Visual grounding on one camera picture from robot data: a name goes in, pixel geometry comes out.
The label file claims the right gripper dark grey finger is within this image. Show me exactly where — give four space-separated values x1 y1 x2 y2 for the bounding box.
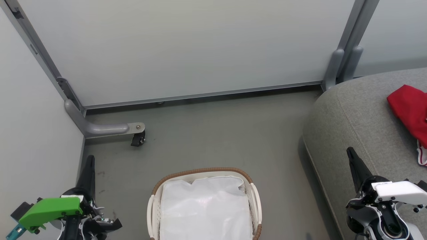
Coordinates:
346 147 375 194

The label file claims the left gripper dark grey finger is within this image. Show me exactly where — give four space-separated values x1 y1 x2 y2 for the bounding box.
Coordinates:
85 155 96 201
75 163 88 197

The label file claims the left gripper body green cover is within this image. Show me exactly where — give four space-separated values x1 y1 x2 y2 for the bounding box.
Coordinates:
18 196 122 240

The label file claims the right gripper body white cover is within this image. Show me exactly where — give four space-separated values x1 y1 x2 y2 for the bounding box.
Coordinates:
346 176 427 240

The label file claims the red and white garment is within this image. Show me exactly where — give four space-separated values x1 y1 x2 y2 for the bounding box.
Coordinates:
387 84 427 166

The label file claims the grey fabric sofa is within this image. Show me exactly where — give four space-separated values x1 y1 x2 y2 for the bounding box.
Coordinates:
302 68 427 240

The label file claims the long grey partition foot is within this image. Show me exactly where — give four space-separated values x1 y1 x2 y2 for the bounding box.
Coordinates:
64 99 146 138

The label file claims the black caster wheel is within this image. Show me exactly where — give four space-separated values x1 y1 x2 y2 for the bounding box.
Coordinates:
130 131 146 147

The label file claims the short grey partition foot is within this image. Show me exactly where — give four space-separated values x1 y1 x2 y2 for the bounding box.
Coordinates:
342 46 364 83
322 49 345 92

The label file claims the white wicker-rimmed laundry basket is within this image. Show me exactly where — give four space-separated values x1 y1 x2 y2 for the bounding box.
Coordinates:
147 167 263 240

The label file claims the white basket liner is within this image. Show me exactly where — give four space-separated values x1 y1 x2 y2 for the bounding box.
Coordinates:
159 175 254 240

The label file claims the grey partition bottom rail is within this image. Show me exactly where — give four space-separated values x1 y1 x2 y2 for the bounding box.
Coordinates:
83 81 323 110

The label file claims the grey partition post with hinge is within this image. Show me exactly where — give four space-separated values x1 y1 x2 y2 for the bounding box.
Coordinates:
0 0 85 112

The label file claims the grey double partition post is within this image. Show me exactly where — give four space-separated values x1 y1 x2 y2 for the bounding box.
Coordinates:
336 0 380 83

